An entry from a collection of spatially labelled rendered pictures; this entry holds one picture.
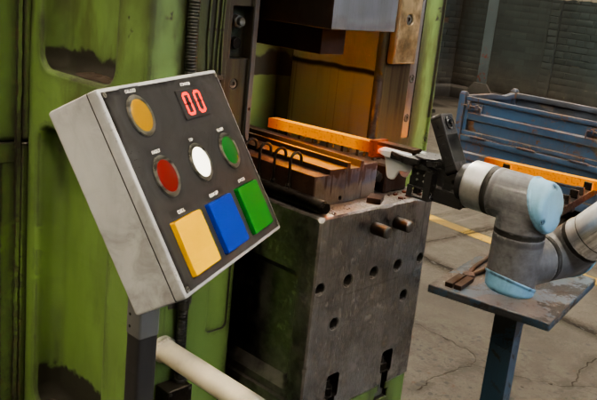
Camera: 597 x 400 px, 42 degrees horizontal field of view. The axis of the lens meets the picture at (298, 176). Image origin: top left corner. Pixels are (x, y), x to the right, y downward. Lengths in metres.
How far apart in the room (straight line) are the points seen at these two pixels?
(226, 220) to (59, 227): 0.77
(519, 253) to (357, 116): 0.67
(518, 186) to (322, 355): 0.55
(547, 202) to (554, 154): 3.97
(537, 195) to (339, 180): 0.43
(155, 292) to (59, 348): 0.95
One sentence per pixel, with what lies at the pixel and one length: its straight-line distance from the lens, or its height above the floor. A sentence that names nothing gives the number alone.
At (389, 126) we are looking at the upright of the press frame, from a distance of 1.93.
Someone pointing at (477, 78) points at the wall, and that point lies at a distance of 10.92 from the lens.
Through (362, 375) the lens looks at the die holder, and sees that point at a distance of 1.79.
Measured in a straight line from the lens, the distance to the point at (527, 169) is 2.09.
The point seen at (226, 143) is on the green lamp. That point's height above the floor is 1.10.
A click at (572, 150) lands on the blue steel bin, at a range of 5.29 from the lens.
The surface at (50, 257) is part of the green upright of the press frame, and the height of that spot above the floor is 0.69.
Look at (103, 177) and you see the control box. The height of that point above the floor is 1.09.
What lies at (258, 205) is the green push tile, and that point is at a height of 1.01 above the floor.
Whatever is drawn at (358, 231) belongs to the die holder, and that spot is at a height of 0.87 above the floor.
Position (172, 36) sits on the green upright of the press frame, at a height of 1.23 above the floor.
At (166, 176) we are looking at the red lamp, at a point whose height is 1.09.
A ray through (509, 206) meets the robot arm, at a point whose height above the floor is 1.01.
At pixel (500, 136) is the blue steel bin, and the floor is 0.46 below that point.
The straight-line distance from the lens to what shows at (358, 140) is 1.59.
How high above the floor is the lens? 1.35
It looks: 14 degrees down
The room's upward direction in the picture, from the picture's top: 6 degrees clockwise
